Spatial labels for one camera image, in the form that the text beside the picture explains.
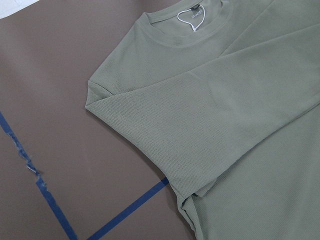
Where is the olive green long-sleeve shirt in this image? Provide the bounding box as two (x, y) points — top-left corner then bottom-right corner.
(85, 0), (320, 240)

